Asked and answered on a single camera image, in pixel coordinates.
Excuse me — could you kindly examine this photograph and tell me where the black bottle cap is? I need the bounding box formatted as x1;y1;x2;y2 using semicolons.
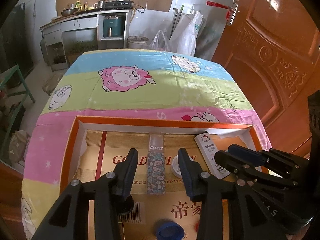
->
117;195;135;216

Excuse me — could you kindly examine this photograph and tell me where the Hello Kitty white lighter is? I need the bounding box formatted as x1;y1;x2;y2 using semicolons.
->
194;132;230;179

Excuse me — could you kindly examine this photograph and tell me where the white QR bottle cap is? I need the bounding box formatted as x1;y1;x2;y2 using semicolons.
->
171;155;182;178

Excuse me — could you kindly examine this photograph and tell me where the blue bottle cap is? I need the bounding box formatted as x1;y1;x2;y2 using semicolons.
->
154;220;184;240

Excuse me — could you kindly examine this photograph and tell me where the floral transparent lighter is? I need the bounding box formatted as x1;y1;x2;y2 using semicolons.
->
147;133;165;195

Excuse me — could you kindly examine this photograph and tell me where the red bottle cap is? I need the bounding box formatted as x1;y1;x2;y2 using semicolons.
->
195;222;200;232

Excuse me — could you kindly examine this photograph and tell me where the orange white cardboard tray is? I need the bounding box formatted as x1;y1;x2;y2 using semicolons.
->
60;116;262;239

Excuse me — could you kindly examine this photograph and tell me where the brown wooden door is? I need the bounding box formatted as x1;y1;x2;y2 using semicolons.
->
212;0;319;157

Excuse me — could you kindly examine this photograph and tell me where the colourful cartoon sheep tablecloth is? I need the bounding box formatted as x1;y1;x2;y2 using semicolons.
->
21;49;271;239

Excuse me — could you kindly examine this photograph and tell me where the white plastic bag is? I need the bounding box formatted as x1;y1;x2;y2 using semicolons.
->
148;11;203;56

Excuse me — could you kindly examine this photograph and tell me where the green metal stool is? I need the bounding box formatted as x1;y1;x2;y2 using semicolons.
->
1;65;36;155

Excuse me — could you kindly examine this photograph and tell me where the black refrigerator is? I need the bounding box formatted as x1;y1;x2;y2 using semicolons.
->
1;3;34;77

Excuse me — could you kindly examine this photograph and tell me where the white kitchen counter cabinet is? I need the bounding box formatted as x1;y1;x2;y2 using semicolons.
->
40;9;133;71

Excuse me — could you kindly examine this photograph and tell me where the teal air fryer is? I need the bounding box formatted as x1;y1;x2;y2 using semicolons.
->
103;15;124;37

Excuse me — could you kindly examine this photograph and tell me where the metal wok pan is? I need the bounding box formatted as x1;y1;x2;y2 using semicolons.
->
61;8;79;17

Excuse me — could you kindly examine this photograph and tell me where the black gas stove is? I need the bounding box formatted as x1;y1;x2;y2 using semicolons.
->
103;0;134;10

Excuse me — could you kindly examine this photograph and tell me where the silver door handle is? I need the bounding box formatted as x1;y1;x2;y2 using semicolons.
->
227;0;240;25

